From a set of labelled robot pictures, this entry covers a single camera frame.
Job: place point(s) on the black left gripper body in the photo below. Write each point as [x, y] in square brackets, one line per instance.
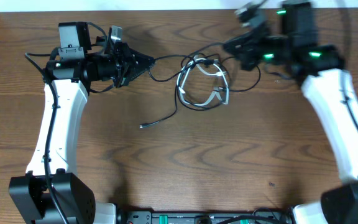
[121, 62]

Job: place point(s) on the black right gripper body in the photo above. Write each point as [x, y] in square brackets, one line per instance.
[268, 50]

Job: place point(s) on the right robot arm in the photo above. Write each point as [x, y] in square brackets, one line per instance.
[320, 71]

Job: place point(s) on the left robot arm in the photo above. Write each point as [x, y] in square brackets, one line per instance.
[50, 190]

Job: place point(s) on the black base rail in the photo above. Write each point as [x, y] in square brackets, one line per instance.
[261, 215]

